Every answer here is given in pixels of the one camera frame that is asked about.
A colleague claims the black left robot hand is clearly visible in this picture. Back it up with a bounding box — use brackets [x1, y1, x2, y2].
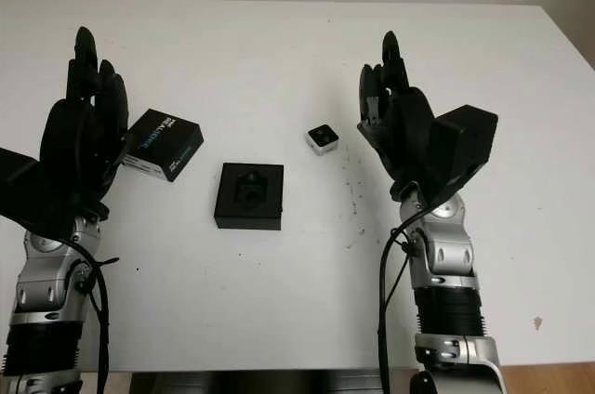
[39, 25, 131, 217]

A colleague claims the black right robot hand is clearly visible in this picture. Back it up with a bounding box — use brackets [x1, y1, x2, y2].
[356, 30, 447, 203]

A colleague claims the small silver depth camera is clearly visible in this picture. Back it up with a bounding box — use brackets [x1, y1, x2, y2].
[305, 124, 340, 157]

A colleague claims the black RealSense box lid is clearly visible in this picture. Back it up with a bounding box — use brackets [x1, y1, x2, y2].
[119, 108, 206, 185]

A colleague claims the black box base with insert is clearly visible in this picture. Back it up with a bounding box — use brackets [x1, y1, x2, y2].
[213, 162, 285, 231]

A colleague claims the dark robot torso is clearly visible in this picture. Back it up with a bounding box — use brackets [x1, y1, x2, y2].
[127, 369, 413, 394]

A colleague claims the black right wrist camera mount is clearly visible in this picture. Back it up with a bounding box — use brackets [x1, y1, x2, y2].
[428, 104, 499, 205]

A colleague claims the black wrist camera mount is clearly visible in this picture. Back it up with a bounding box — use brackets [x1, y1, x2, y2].
[0, 147, 75, 233]
[428, 104, 499, 205]

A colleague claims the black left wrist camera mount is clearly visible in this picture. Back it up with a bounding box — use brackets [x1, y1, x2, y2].
[0, 147, 75, 233]

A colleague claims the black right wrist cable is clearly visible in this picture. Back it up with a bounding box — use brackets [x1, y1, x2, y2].
[377, 207, 429, 394]

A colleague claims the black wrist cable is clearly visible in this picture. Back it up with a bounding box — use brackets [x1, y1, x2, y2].
[377, 207, 429, 394]
[64, 235, 120, 374]

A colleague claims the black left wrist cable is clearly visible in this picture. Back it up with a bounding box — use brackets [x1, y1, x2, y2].
[64, 235, 120, 374]

